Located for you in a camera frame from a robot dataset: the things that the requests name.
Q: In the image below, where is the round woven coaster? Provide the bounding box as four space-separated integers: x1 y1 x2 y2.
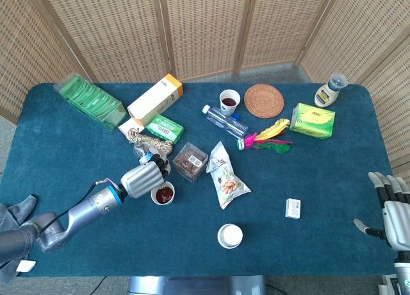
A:
243 83 285 119

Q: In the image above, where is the paper cup with dark liquid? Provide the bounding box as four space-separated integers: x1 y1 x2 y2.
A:
150 181 176 206

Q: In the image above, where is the white squeeze sauce bottle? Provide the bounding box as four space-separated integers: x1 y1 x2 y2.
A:
314 72 349 108

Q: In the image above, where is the grey cloth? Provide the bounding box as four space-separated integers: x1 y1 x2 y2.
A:
0 194 38 285

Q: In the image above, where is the white paper packet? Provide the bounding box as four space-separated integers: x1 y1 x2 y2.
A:
117 117 145 137

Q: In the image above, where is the colourful feather shuttlecock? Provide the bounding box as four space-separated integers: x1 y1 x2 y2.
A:
236 117 293 155

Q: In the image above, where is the woven bamboo folding screen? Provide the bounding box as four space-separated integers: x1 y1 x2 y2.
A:
0 0 410 209

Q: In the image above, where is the braided rope bundle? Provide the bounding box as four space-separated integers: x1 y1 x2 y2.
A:
126 127 174 155

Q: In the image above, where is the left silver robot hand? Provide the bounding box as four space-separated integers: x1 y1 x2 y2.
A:
120 152 171 199

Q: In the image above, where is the small white box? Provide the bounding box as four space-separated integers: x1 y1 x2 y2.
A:
284 198 302 219

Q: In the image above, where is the clear empty water bottle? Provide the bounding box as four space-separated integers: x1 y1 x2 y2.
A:
202 105 250 139

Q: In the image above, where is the green and yellow tissue box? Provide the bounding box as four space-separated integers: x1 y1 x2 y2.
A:
289 103 336 140

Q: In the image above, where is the white round jar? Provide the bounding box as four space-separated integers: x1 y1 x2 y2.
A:
217 223 244 249

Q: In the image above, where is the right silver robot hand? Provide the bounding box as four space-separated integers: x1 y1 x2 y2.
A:
353 171 410 251

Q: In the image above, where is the green wrapped pack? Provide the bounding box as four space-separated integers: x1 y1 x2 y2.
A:
146 114 185 145

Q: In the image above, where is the white cloth label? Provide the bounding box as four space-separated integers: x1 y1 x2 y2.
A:
15 260 36 273

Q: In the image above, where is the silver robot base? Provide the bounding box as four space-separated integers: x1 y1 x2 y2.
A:
127 275 267 295

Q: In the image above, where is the small dark drink bottle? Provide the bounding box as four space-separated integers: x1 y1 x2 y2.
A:
133 143 154 165

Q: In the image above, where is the nut snack bag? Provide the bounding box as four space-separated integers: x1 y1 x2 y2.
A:
206 140 252 210

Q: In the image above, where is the clear box of brown snacks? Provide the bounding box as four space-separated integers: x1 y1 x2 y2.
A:
172 141 209 183

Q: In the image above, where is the white and orange carton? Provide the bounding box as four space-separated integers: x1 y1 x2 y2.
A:
127 73 184 127

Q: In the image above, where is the clear box of green packets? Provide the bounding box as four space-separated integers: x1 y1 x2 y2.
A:
53 73 129 131

